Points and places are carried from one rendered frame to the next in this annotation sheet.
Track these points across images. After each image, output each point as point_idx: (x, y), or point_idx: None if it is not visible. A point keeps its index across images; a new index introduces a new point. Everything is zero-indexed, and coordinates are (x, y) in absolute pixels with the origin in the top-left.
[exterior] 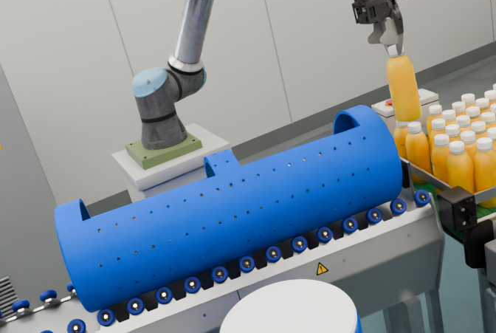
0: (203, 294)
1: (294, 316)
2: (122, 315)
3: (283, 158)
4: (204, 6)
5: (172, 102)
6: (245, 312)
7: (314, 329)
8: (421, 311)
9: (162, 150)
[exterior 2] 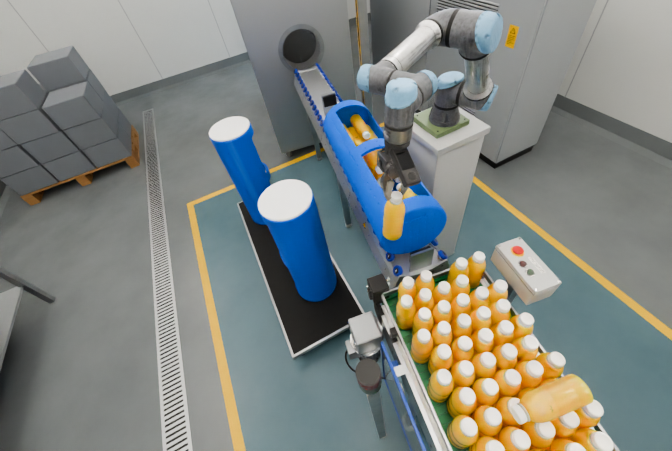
0: (346, 177)
1: (286, 200)
2: None
3: (366, 172)
4: (466, 62)
5: (447, 102)
6: (296, 185)
7: (275, 206)
8: None
9: (426, 120)
